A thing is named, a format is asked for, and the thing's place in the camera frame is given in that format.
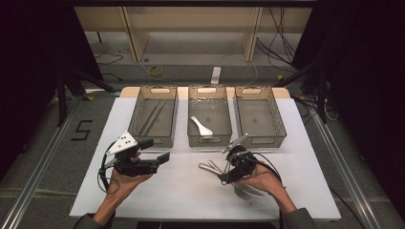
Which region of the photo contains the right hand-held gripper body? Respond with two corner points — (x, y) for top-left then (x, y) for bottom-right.
(222, 133), (258, 185)

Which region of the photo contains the person's right hand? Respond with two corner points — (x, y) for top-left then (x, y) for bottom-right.
(233, 159), (288, 198)

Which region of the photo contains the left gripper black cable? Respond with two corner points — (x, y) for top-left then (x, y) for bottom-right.
(96, 149), (121, 195)

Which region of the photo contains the yellow cable coil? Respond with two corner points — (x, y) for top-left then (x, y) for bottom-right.
(148, 64), (165, 77)

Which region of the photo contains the thin black floor cable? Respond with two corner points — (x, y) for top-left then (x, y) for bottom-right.
(94, 52), (124, 67)

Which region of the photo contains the white power strip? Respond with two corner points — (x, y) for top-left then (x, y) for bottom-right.
(210, 65), (223, 86)

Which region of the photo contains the aluminium floor rail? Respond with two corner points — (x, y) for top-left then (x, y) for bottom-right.
(0, 94), (84, 229)
(309, 109), (384, 229)

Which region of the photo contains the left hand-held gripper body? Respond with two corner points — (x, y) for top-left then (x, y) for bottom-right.
(105, 130), (160, 178)

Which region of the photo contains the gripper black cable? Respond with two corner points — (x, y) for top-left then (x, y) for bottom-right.
(223, 151), (284, 185)
(96, 149), (121, 195)

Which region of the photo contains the metal fork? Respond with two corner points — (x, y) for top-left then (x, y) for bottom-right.
(206, 158), (253, 202)

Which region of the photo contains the white floor cable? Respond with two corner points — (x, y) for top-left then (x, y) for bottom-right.
(219, 52), (260, 88)

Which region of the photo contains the white table mat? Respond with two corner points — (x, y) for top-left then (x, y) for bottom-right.
(69, 96), (342, 221)

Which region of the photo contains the grey mesh storage bin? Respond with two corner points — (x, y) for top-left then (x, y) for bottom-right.
(126, 85), (180, 149)
(232, 85), (288, 150)
(186, 84), (234, 148)

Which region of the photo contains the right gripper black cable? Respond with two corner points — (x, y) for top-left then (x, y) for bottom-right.
(223, 151), (284, 185)

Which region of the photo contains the beige wooden shelf unit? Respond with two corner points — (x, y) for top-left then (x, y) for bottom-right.
(73, 6), (313, 63)

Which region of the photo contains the person's left hand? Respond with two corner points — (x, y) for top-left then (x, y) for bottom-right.
(107, 152), (155, 198)

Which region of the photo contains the black metal stand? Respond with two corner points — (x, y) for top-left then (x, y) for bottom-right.
(272, 58), (330, 124)
(54, 61), (118, 128)

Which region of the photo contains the white ceramic spoon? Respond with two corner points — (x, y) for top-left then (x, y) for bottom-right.
(189, 115), (215, 138)

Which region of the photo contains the metal chopstick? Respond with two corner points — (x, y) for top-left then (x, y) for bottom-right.
(138, 99), (162, 136)
(142, 99), (167, 136)

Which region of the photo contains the bundle of black cables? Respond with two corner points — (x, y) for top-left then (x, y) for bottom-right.
(255, 7), (300, 74)

